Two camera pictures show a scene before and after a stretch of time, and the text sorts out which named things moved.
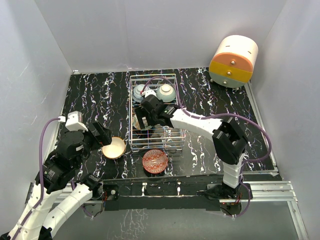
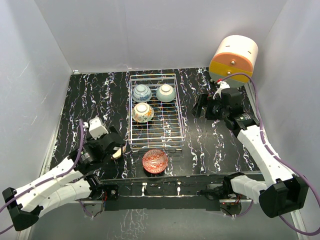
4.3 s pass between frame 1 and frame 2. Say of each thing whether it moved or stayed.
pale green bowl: stayed
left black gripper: moved
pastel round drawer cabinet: stayed
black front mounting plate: stayed
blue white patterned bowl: stayed
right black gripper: moved
